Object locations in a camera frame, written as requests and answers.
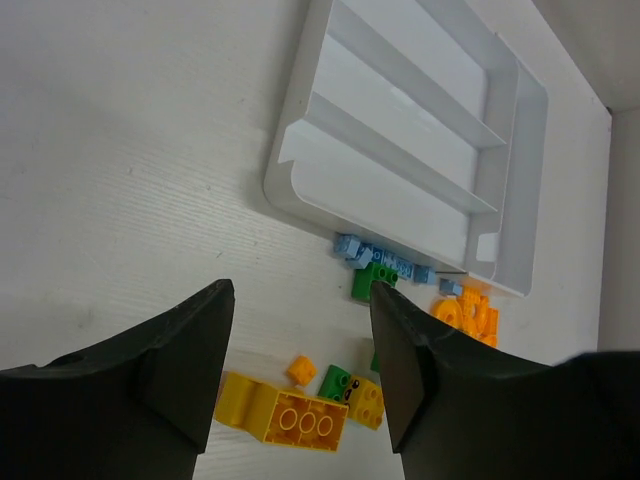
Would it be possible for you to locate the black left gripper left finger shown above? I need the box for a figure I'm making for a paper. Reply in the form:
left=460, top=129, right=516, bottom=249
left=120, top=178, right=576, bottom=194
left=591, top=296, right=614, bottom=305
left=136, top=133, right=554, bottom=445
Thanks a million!
left=1, top=279, right=235, bottom=479

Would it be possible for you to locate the orange lego ring piece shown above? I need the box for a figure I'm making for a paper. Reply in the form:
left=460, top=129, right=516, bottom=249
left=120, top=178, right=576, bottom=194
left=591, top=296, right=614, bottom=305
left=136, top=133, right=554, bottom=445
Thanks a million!
left=430, top=297, right=471, bottom=330

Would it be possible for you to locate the small orange round lego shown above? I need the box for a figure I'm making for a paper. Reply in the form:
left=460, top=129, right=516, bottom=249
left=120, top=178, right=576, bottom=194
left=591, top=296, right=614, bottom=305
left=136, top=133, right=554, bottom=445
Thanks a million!
left=286, top=355, right=317, bottom=387

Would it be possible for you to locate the green L-shaped lego brick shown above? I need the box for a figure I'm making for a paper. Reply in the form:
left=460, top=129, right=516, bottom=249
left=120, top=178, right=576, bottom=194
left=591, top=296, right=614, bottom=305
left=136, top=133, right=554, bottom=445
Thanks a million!
left=351, top=262, right=399, bottom=303

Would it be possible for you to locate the orange lego pieces cluster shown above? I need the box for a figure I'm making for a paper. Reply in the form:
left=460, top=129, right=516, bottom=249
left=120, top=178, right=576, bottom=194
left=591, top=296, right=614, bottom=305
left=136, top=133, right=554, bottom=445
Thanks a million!
left=457, top=287, right=500, bottom=348

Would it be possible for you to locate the light blue lego row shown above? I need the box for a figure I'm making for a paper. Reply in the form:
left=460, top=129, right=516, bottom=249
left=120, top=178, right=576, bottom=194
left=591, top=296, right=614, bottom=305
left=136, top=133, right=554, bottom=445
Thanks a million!
left=333, top=234, right=463, bottom=296

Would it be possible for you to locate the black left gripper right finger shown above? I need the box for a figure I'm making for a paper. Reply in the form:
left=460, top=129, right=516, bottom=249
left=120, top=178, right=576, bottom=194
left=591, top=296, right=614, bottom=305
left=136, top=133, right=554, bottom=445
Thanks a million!
left=370, top=282, right=639, bottom=479

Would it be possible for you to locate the yellow lego brick with face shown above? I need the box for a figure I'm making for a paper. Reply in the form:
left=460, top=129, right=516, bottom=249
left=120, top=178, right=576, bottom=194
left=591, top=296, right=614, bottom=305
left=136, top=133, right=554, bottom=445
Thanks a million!
left=342, top=375, right=384, bottom=431

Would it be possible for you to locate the large yellow arch lego brick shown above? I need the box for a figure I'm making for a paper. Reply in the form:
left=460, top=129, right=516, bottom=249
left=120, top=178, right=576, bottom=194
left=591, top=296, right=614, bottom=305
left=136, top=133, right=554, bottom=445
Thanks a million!
left=214, top=372, right=348, bottom=452

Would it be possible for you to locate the white divided plastic tray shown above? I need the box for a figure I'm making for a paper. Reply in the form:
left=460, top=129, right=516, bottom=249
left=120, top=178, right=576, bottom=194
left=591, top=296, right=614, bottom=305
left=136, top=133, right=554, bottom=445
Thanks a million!
left=264, top=1, right=548, bottom=296

